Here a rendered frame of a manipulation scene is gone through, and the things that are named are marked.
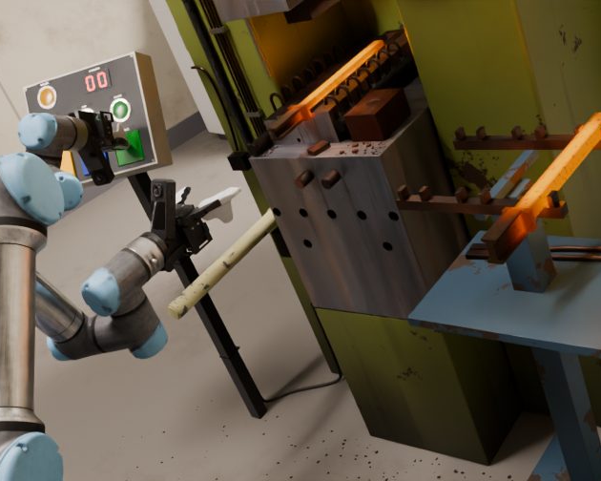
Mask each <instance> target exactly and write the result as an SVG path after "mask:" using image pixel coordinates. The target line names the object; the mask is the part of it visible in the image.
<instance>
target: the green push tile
mask: <svg viewBox="0 0 601 481"><path fill-rule="evenodd" d="M125 135H126V137H127V139H128V140H129V141H130V144H131V145H130V147H129V148H128V149H127V150H124V151H116V156H117V160H118V165H119V166H124V165H128V164H131V163H135V162H139V161H141V160H145V157H144V153H143V148H142V143H141V138H140V134H139V130H136V131H132V132H129V133H126V134H125Z"/></svg>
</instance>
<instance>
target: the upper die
mask: <svg viewBox="0 0 601 481"><path fill-rule="evenodd" d="M302 1H303V0H214V2H215V5H216V7H217V10H218V13H219V16H220V18H221V20H222V22H228V21H234V20H239V19H244V18H250V17H255V16H261V15H266V14H271V13H277V12H283V11H288V10H291V9H293V8H294V7H295V6H296V5H298V4H299V3H301V2H302Z"/></svg>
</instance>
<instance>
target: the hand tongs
mask: <svg viewBox="0 0 601 481"><path fill-rule="evenodd" d="M549 250H550V252H601V246H595V245H553V246H549ZM551 257H552V259H553V260H556V261H601V255H567V254H551ZM489 258H490V256H489V253H488V251H487V245H486V244H485V243H472V244H471V246H470V247H469V250H467V252H466V259H467V260H488V259H489Z"/></svg>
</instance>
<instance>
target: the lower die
mask: <svg viewBox="0 0 601 481"><path fill-rule="evenodd" d="M393 32H395V34H394V35H393V36H392V37H390V38H389V39H388V40H387V41H386V42H385V43H383V44H382V45H381V46H380V47H379V48H378V49H377V50H376V51H374V52H373V53H372V54H370V55H369V56H368V57H367V58H366V59H365V60H364V61H363V62H362V63H361V64H360V65H359V66H357V67H356V68H355V69H354V70H353V71H352V72H350V73H349V74H348V75H347V76H346V77H345V78H343V79H342V80H341V81H340V82H339V83H338V84H336V85H335V86H334V87H333V88H332V89H331V90H329V91H328V92H327V93H326V94H325V95H323V96H322V97H321V98H320V99H319V100H318V101H316V102H315V103H314V104H313V105H312V106H311V107H309V108H308V109H307V110H308V112H309V114H310V116H311V118H310V119H309V120H307V121H303V122H302V123H301V124H300V125H299V126H298V127H296V128H295V129H294V130H293V131H292V132H291V133H290V134H288V135H287V136H286V137H285V138H284V139H282V140H276V141H273V144H274V145H289V144H314V143H319V142H320V141H322V140H324V141H328V142H330V143H340V142H341V141H342V140H343V139H344V138H345V137H346V136H348V135H349V134H350V133H349V130H348V128H347V129H346V130H345V131H343V132H340V131H338V130H337V129H336V128H335V121H336V120H337V119H338V118H339V117H340V116H339V111H338V108H337V105H336V103H335V101H334V100H333V99H332V98H328V99H327V103H328V104H327V105H324V103H323V99H324V97H325V96H327V95H328V94H332V95H334V96H335V97H336V98H337V99H338V100H339V102H340V105H341V108H342V111H343V112H344V113H345V112H346V111H347V110H348V109H349V108H350V104H349V99H348V96H347V93H346V91H345V90H344V89H339V94H338V95H335V88H336V87H337V86H339V85H343V86H345V87H346V88H347V89H348V90H349V92H350V93H351V96H352V99H353V101H354V102H355V103H356V102H357V101H358V100H359V99H360V98H361V95H360V93H361V92H360V89H359V86H358V84H357V82H356V81H355V80H354V79H350V80H349V86H346V84H345V80H346V78H347V77H348V76H350V75H353V76H356V77H357V75H356V70H357V69H358V68H359V67H366V61H367V60H368V59H369V58H371V57H374V58H376V59H377V56H376V53H377V51H378V50H381V49H384V50H386V44H387V42H389V41H396V42H397V43H398V44H399V45H400V47H401V49H402V53H403V56H404V58H406V57H407V56H408V55H409V54H410V53H411V49H410V46H409V43H408V39H407V36H406V33H405V31H404V29H399V30H393V31H386V32H384V33H383V34H382V35H380V36H373V37H370V38H369V39H367V40H366V41H365V42H358V43H357V44H356V45H355V46H354V47H352V48H351V49H350V50H349V51H348V52H346V55H343V56H341V57H340V58H339V59H338V60H337V63H333V64H332V65H330V66H329V67H328V68H327V71H326V72H325V71H323V72H322V73H321V74H319V75H318V76H317V79H316V80H314V79H313V80H312V81H311V82H310V83H309V84H307V85H306V87H307V88H305V89H301V90H300V91H299V92H298V93H296V96H295V97H291V98H290V99H289V100H288V101H287V102H285V103H284V104H285V106H283V107H282V106H281V107H279V108H278V109H277V110H276V111H275V112H273V113H272V114H271V115H270V116H268V117H267V118H266V119H265V120H263V121H264V123H265V126H266V128H268V127H270V126H271V125H272V124H273V123H274V122H275V121H277V120H278V119H279V118H280V117H281V116H283V115H284V114H285V113H286V112H288V109H287V108H288V107H289V106H291V105H299V104H300V103H301V102H302V101H303V100H304V99H305V98H306V97H307V96H309V95H310V94H312V93H313V92H314V91H315V90H317V89H318V88H319V86H320V85H322V84H323V83H324V82H325V81H326V80H328V79H329V78H330V77H331V76H332V75H333V74H335V73H336V72H337V71H338V70H340V69H341V68H342V67H343V66H344V65H346V64H347V63H348V62H349V61H350V60H351V59H353V58H354V57H355V56H356V55H357V54H359V53H360V52H361V51H362V50H364V49H365V48H366V47H367V46H368V45H369V44H371V43H372V42H373V41H377V40H379V39H380V38H381V37H383V36H384V35H385V34H387V33H393ZM388 52H389V53H390V55H391V57H392V60H393V64H394V65H395V67H396V66H397V65H398V64H399V63H400V62H401V59H400V55H399V51H398V48H397V47H396V46H395V45H394V44H391V45H389V51H388ZM378 60H379V61H380V62H381V64H382V67H383V72H384V73H385V75H387V74H388V73H389V72H390V71H391V68H390V63H389V60H388V57H387V55H386V54H385V53H384V52H381V53H380V59H378ZM369 65H370V68H367V67H366V68H367V69H368V70H369V71H370V72H371V75H372V78H373V80H374V82H375V84H377V83H378V82H379V81H380V80H381V79H382V78H381V73H380V70H379V67H378V64H377V63H376V62H374V61H371V62H370V64H369ZM416 71H417V67H416V65H415V66H414V67H413V68H412V69H411V70H410V71H409V72H408V73H407V74H406V75H404V76H403V77H402V78H401V79H400V80H399V81H398V82H397V83H396V84H395V85H394V86H393V87H392V88H391V89H395V88H399V87H400V86H401V85H402V84H403V83H404V82H405V81H406V80H407V79H408V78H409V77H410V76H411V75H413V74H414V73H415V72H416ZM357 78H359V80H360V81H361V84H362V87H363V91H364V92H365V93H367V92H368V91H369V90H370V89H371V85H370V84H371V83H370V80H369V77H368V74H367V72H366V71H364V70H361V71H360V76H358V77H357ZM298 138H299V139H300V142H298Z"/></svg>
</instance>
